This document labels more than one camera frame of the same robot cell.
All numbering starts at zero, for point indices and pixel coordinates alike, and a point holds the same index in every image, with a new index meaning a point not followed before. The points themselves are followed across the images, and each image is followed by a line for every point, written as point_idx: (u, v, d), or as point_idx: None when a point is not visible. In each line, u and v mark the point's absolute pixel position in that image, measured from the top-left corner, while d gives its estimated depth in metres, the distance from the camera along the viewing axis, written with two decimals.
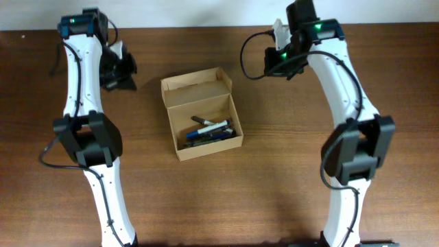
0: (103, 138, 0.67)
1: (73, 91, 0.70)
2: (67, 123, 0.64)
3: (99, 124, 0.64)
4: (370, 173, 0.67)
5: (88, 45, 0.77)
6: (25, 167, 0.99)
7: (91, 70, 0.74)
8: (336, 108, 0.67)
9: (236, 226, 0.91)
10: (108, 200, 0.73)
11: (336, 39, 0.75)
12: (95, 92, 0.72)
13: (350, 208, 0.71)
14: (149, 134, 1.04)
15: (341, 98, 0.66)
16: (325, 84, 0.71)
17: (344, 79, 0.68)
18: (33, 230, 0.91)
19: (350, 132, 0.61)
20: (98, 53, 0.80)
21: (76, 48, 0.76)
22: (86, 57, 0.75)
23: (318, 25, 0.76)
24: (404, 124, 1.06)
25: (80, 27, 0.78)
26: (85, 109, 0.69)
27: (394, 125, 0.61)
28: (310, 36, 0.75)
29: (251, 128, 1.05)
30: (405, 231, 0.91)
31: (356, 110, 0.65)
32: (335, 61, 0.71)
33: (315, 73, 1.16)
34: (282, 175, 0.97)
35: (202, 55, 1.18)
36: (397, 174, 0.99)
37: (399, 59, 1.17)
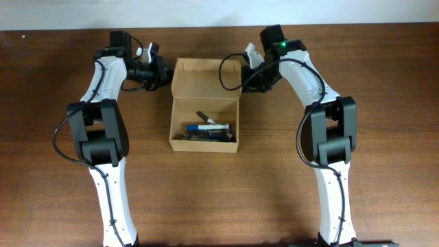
0: (112, 128, 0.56)
1: (94, 84, 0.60)
2: (81, 106, 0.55)
3: (111, 110, 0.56)
4: (346, 155, 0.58)
5: (118, 62, 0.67)
6: (9, 163, 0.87)
7: (114, 78, 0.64)
8: (304, 98, 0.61)
9: (243, 226, 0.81)
10: (110, 198, 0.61)
11: (298, 51, 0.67)
12: (113, 91, 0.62)
13: (337, 193, 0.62)
14: (149, 130, 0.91)
15: (306, 87, 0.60)
16: (293, 84, 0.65)
17: (306, 74, 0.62)
18: (26, 232, 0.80)
19: (316, 110, 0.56)
20: (125, 74, 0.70)
21: (103, 60, 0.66)
22: (112, 68, 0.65)
23: (282, 43, 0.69)
24: (422, 119, 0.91)
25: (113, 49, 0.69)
26: (103, 97, 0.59)
27: (354, 104, 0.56)
28: (276, 53, 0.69)
29: (263, 121, 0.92)
30: (433, 235, 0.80)
31: (321, 94, 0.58)
32: (299, 64, 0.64)
33: (342, 57, 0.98)
34: (289, 175, 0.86)
35: (208, 41, 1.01)
36: (423, 173, 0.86)
37: (429, 43, 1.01)
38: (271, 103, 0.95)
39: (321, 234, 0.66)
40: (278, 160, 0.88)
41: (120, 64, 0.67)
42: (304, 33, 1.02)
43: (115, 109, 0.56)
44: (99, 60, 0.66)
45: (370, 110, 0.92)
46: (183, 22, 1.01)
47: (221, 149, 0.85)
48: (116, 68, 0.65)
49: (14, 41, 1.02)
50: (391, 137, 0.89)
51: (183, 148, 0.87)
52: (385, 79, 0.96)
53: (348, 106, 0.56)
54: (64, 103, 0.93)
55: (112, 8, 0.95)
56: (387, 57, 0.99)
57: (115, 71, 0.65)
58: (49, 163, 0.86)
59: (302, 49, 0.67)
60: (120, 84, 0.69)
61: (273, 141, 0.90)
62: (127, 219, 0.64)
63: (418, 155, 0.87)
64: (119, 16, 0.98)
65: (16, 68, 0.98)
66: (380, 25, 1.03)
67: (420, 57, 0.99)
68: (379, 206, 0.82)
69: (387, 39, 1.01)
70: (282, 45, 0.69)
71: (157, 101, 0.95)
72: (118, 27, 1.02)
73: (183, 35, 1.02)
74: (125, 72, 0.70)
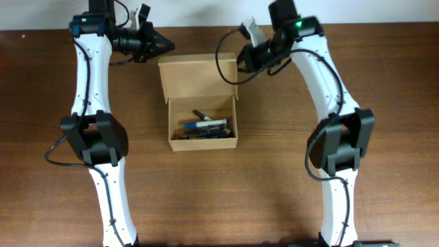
0: (113, 138, 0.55)
1: (81, 88, 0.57)
2: (75, 122, 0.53)
3: (107, 123, 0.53)
4: (354, 163, 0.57)
5: (99, 44, 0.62)
6: (9, 163, 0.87)
7: (101, 69, 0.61)
8: (319, 104, 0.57)
9: (243, 226, 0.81)
10: (110, 200, 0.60)
11: (315, 36, 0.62)
12: (103, 91, 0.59)
13: (342, 200, 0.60)
14: (149, 130, 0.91)
15: (322, 94, 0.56)
16: (307, 82, 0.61)
17: (324, 75, 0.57)
18: (27, 232, 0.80)
19: (333, 125, 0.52)
20: (110, 51, 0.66)
21: (86, 46, 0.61)
22: (96, 57, 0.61)
23: (299, 22, 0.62)
24: (422, 119, 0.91)
25: (92, 22, 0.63)
26: (94, 107, 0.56)
27: (374, 119, 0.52)
28: (290, 36, 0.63)
29: (263, 121, 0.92)
30: (433, 234, 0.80)
31: (338, 104, 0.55)
32: (315, 57, 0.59)
33: (341, 57, 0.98)
34: (289, 175, 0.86)
35: (208, 41, 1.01)
36: (423, 173, 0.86)
37: (429, 42, 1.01)
38: (271, 103, 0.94)
39: (323, 237, 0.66)
40: (278, 160, 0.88)
41: (102, 50, 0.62)
42: None
43: (111, 121, 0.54)
44: (81, 46, 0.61)
45: (370, 110, 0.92)
46: (182, 22, 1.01)
47: (219, 145, 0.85)
48: (99, 56, 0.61)
49: (14, 41, 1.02)
50: (391, 137, 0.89)
51: (182, 148, 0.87)
52: (385, 79, 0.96)
53: (366, 121, 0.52)
54: (64, 103, 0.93)
55: None
56: (387, 57, 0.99)
57: (99, 62, 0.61)
58: (49, 162, 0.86)
59: (318, 33, 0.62)
60: (108, 62, 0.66)
61: (272, 141, 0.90)
62: (127, 220, 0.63)
63: (418, 154, 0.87)
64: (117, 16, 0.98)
65: (16, 68, 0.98)
66: (379, 25, 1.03)
67: (419, 57, 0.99)
68: (380, 206, 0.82)
69: (387, 38, 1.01)
70: (299, 26, 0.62)
71: (156, 101, 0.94)
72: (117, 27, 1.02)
73: (183, 35, 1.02)
74: (110, 49, 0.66)
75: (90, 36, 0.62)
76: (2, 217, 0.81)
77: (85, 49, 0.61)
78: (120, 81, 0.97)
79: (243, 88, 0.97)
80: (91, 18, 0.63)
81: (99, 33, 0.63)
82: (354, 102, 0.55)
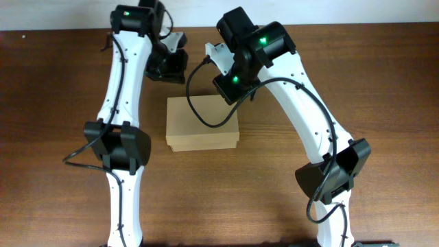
0: (134, 152, 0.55)
1: (112, 94, 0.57)
2: (99, 130, 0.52)
3: (132, 138, 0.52)
4: (348, 186, 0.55)
5: (139, 46, 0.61)
6: (9, 163, 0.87)
7: (136, 73, 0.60)
8: (307, 140, 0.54)
9: (243, 226, 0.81)
10: (121, 204, 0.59)
11: (287, 53, 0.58)
12: (134, 99, 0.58)
13: (339, 217, 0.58)
14: (149, 130, 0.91)
15: (310, 130, 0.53)
16: (290, 112, 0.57)
17: (309, 110, 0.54)
18: (27, 232, 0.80)
19: (331, 168, 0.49)
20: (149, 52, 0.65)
21: (124, 45, 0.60)
22: (132, 61, 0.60)
23: (263, 38, 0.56)
24: (422, 119, 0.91)
25: (135, 20, 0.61)
26: (122, 117, 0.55)
27: (370, 148, 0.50)
28: (256, 55, 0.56)
29: (263, 121, 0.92)
30: (432, 234, 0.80)
31: (329, 141, 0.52)
32: (293, 85, 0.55)
33: (341, 58, 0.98)
34: (289, 175, 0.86)
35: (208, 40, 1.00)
36: (422, 173, 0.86)
37: (429, 42, 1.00)
38: (271, 103, 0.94)
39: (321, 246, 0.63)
40: (278, 160, 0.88)
41: (139, 54, 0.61)
42: (304, 33, 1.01)
43: (136, 135, 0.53)
44: (119, 45, 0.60)
45: (370, 110, 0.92)
46: (181, 22, 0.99)
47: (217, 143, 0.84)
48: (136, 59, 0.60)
49: (14, 41, 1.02)
50: (392, 137, 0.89)
51: (183, 149, 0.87)
52: (386, 79, 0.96)
53: (362, 153, 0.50)
54: (64, 103, 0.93)
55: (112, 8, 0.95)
56: (387, 57, 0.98)
57: (135, 65, 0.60)
58: (49, 162, 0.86)
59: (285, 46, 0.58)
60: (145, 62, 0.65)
61: (272, 141, 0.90)
62: (135, 227, 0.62)
63: (418, 154, 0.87)
64: None
65: (18, 68, 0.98)
66: (379, 26, 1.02)
67: (419, 57, 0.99)
68: (380, 206, 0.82)
69: (387, 39, 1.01)
70: (263, 42, 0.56)
71: (156, 101, 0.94)
72: None
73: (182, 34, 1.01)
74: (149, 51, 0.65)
75: (130, 37, 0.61)
76: (3, 217, 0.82)
77: (123, 49, 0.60)
78: None
79: None
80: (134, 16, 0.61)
81: (141, 34, 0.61)
82: (346, 134, 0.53)
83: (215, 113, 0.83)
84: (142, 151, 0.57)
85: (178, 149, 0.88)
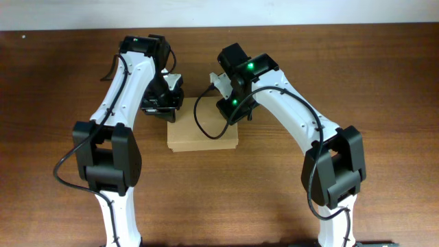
0: (123, 160, 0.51)
1: (109, 99, 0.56)
2: (89, 132, 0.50)
3: (124, 140, 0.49)
4: (355, 189, 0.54)
5: (144, 62, 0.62)
6: (9, 163, 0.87)
7: (137, 87, 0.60)
8: (298, 136, 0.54)
9: (243, 226, 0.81)
10: (115, 219, 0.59)
11: (271, 71, 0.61)
12: (131, 108, 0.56)
13: (342, 221, 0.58)
14: (148, 131, 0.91)
15: (297, 123, 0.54)
16: (280, 117, 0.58)
17: (295, 108, 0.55)
18: (27, 232, 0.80)
19: (322, 155, 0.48)
20: (153, 73, 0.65)
21: (129, 61, 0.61)
22: (135, 74, 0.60)
23: (250, 64, 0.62)
24: (422, 119, 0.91)
25: (142, 44, 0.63)
26: (116, 120, 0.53)
27: (360, 134, 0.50)
28: (247, 79, 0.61)
29: (263, 121, 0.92)
30: (432, 234, 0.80)
31: (316, 130, 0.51)
32: (278, 92, 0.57)
33: (341, 59, 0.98)
34: (288, 175, 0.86)
35: (207, 38, 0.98)
36: (422, 173, 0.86)
37: (429, 43, 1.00)
38: None
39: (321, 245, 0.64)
40: (278, 160, 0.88)
41: (141, 72, 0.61)
42: (304, 33, 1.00)
43: (129, 139, 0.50)
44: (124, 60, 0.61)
45: (370, 110, 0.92)
46: (182, 23, 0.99)
47: (219, 145, 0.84)
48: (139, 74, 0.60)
49: (14, 41, 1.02)
50: (392, 136, 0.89)
51: (184, 149, 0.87)
52: (385, 80, 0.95)
53: (353, 139, 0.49)
54: (64, 104, 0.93)
55: (113, 8, 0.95)
56: (387, 57, 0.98)
57: (137, 78, 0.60)
58: (49, 162, 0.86)
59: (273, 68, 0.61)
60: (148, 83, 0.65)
61: (272, 141, 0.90)
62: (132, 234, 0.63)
63: (418, 154, 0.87)
64: (121, 17, 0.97)
65: (18, 68, 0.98)
66: (379, 26, 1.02)
67: (418, 58, 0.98)
68: (380, 206, 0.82)
69: (387, 40, 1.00)
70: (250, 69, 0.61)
71: None
72: (116, 26, 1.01)
73: (181, 33, 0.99)
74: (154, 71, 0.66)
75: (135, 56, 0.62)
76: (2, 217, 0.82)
77: (128, 63, 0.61)
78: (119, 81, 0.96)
79: None
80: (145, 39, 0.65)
81: (147, 53, 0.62)
82: (334, 123, 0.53)
83: (215, 119, 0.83)
84: (132, 164, 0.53)
85: (178, 151, 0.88)
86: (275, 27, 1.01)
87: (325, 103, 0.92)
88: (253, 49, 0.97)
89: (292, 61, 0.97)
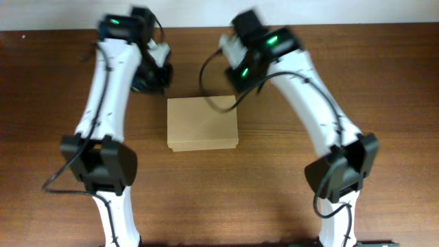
0: (116, 169, 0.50)
1: (92, 106, 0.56)
2: (77, 147, 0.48)
3: (114, 154, 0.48)
4: (357, 186, 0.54)
5: (125, 54, 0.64)
6: (9, 164, 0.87)
7: (121, 81, 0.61)
8: (313, 130, 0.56)
9: (243, 226, 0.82)
10: (112, 219, 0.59)
11: (294, 51, 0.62)
12: (117, 110, 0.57)
13: (343, 217, 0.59)
14: (148, 130, 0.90)
15: (316, 121, 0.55)
16: (299, 108, 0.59)
17: (315, 103, 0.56)
18: (27, 232, 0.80)
19: (339, 160, 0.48)
20: (136, 61, 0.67)
21: (110, 53, 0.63)
22: (117, 68, 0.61)
23: (271, 38, 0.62)
24: (422, 119, 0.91)
25: (122, 28, 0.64)
26: (103, 128, 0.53)
27: (377, 141, 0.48)
28: (265, 52, 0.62)
29: (263, 121, 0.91)
30: (431, 234, 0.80)
31: (337, 132, 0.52)
32: (300, 79, 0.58)
33: (341, 60, 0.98)
34: (288, 175, 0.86)
35: (206, 39, 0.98)
36: (422, 173, 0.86)
37: (429, 44, 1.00)
38: (271, 104, 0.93)
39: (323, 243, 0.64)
40: (278, 160, 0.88)
41: (125, 62, 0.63)
42: (304, 33, 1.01)
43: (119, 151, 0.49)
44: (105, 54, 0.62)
45: (370, 111, 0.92)
46: (182, 23, 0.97)
47: (219, 144, 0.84)
48: (122, 67, 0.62)
49: (14, 42, 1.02)
50: (391, 136, 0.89)
51: (184, 149, 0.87)
52: (385, 80, 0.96)
53: (371, 147, 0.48)
54: (64, 104, 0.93)
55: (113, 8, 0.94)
56: (387, 57, 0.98)
57: (120, 72, 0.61)
58: (48, 163, 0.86)
59: (293, 49, 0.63)
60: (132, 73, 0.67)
61: (272, 140, 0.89)
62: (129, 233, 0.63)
63: (417, 154, 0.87)
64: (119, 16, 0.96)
65: (18, 68, 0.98)
66: (380, 27, 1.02)
67: (418, 58, 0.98)
68: (380, 205, 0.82)
69: (387, 40, 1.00)
70: (275, 42, 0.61)
71: (156, 101, 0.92)
72: None
73: (180, 33, 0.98)
74: (137, 60, 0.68)
75: (114, 46, 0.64)
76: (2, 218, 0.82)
77: (109, 57, 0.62)
78: None
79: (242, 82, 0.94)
80: (123, 25, 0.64)
81: (129, 42, 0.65)
82: (354, 127, 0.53)
83: (215, 118, 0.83)
84: (126, 169, 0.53)
85: (178, 150, 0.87)
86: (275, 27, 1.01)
87: None
88: None
89: None
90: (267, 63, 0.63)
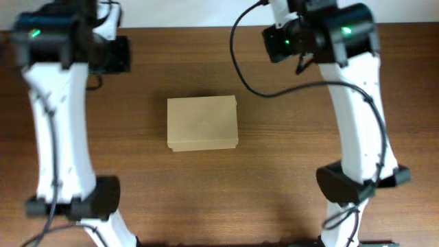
0: (109, 200, 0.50)
1: (48, 160, 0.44)
2: (43, 213, 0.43)
3: (88, 213, 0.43)
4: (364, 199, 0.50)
5: (66, 84, 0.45)
6: (9, 165, 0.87)
7: (72, 122, 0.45)
8: (351, 155, 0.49)
9: (243, 226, 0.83)
10: (104, 237, 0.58)
11: (366, 53, 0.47)
12: (79, 160, 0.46)
13: (349, 223, 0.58)
14: (148, 130, 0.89)
15: (359, 151, 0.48)
16: (345, 127, 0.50)
17: (368, 131, 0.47)
18: (31, 232, 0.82)
19: (368, 193, 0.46)
20: (84, 77, 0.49)
21: (45, 87, 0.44)
22: (62, 108, 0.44)
23: (346, 28, 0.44)
24: (422, 119, 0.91)
25: (54, 34, 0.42)
26: (67, 188, 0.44)
27: (409, 175, 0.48)
28: (331, 44, 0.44)
29: (263, 121, 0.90)
30: (431, 234, 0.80)
31: (377, 167, 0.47)
32: (362, 96, 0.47)
33: None
34: (288, 176, 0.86)
35: (206, 38, 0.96)
36: (422, 173, 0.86)
37: (431, 43, 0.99)
38: (273, 103, 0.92)
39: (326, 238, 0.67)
40: (278, 161, 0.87)
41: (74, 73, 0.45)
42: None
43: (92, 205, 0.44)
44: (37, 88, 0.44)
45: None
46: (180, 23, 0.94)
47: (219, 143, 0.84)
48: (67, 105, 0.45)
49: None
50: (392, 138, 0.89)
51: (184, 149, 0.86)
52: (387, 80, 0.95)
53: (402, 178, 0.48)
54: None
55: None
56: (389, 57, 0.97)
57: (67, 112, 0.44)
58: None
59: (366, 33, 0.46)
60: (83, 95, 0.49)
61: (273, 141, 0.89)
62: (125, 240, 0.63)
63: (418, 155, 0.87)
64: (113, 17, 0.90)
65: None
66: (383, 25, 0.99)
67: (420, 58, 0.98)
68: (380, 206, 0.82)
69: (391, 39, 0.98)
70: (348, 36, 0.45)
71: (156, 101, 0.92)
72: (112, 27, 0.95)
73: (180, 31, 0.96)
74: (84, 73, 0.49)
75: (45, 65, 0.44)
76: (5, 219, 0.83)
77: (44, 93, 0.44)
78: (118, 80, 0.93)
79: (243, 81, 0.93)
80: (51, 30, 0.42)
81: (64, 64, 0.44)
82: (394, 162, 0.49)
83: (215, 118, 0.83)
84: (107, 205, 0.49)
85: (178, 150, 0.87)
86: None
87: (324, 104, 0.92)
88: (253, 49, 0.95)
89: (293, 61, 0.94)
90: (322, 55, 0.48)
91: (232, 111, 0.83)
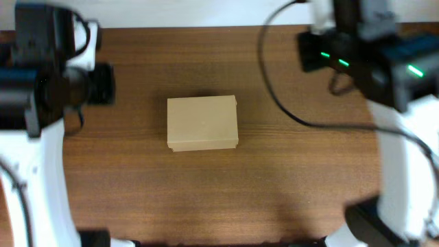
0: None
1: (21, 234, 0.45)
2: None
3: None
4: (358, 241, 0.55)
5: (39, 155, 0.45)
6: None
7: (44, 192, 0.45)
8: (395, 207, 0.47)
9: (243, 226, 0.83)
10: None
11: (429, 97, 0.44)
12: (58, 226, 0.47)
13: None
14: (148, 131, 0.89)
15: (406, 204, 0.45)
16: (392, 176, 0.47)
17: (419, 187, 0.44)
18: None
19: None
20: (57, 134, 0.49)
21: (14, 160, 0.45)
22: (33, 179, 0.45)
23: (417, 68, 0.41)
24: None
25: (18, 97, 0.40)
26: None
27: None
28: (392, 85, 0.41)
29: (263, 121, 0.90)
30: None
31: (425, 224, 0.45)
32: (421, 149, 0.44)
33: None
34: (289, 176, 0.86)
35: (206, 38, 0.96)
36: None
37: None
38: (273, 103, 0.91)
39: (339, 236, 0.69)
40: (278, 161, 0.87)
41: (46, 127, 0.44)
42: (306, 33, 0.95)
43: None
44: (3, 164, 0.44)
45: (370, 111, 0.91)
46: (180, 22, 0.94)
47: (219, 144, 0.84)
48: (39, 176, 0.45)
49: None
50: None
51: (184, 149, 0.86)
52: None
53: None
54: None
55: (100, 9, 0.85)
56: None
57: (40, 182, 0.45)
58: None
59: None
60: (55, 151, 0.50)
61: (273, 141, 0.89)
62: None
63: None
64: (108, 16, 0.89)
65: None
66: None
67: None
68: None
69: None
70: (417, 77, 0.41)
71: (156, 101, 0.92)
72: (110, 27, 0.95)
73: (180, 32, 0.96)
74: (57, 130, 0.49)
75: (12, 130, 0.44)
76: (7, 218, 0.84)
77: (14, 167, 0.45)
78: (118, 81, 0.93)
79: (243, 82, 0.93)
80: (12, 89, 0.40)
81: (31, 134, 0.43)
82: None
83: (215, 118, 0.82)
84: None
85: (178, 150, 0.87)
86: (274, 27, 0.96)
87: (325, 105, 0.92)
88: (252, 50, 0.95)
89: (291, 62, 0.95)
90: (378, 95, 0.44)
91: (232, 111, 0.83)
